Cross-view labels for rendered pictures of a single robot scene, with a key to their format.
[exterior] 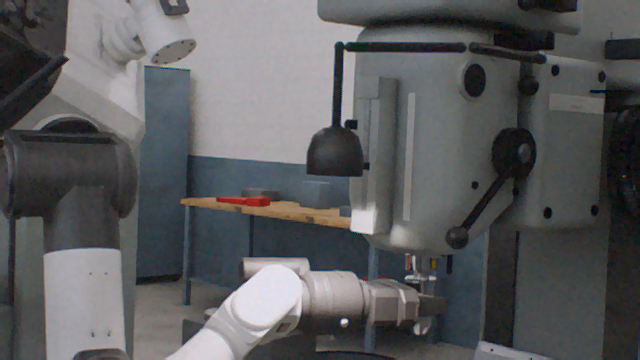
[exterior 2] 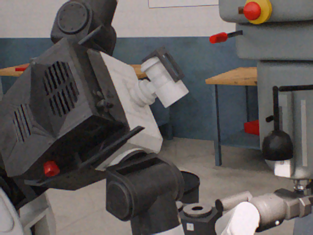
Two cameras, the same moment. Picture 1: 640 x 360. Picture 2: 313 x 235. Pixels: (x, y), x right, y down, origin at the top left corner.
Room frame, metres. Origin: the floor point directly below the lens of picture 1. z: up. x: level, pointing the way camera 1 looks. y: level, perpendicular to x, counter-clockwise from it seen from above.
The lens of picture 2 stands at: (-0.07, 0.49, 1.84)
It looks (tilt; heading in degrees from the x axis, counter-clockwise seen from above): 13 degrees down; 347
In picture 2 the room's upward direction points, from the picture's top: 4 degrees counter-clockwise
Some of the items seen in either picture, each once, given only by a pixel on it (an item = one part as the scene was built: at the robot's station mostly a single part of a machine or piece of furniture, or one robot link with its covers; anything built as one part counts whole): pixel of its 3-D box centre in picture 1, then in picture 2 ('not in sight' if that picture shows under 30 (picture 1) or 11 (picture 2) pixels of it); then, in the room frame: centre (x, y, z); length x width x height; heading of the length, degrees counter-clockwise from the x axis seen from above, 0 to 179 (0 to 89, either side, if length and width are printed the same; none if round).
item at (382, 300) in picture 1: (362, 304); (277, 208); (1.29, -0.07, 1.23); 0.13 x 0.12 x 0.10; 21
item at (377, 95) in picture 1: (374, 155); (283, 133); (1.25, -0.07, 1.45); 0.04 x 0.04 x 0.21; 44
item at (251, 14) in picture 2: not in sight; (253, 10); (1.15, 0.03, 1.76); 0.04 x 0.03 x 0.04; 44
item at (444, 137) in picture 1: (430, 138); (301, 114); (1.33, -0.16, 1.47); 0.21 x 0.19 x 0.32; 44
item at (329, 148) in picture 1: (335, 150); (277, 143); (1.16, -0.02, 1.45); 0.07 x 0.07 x 0.06
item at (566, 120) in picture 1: (508, 141); not in sight; (1.46, -0.29, 1.47); 0.24 x 0.19 x 0.26; 44
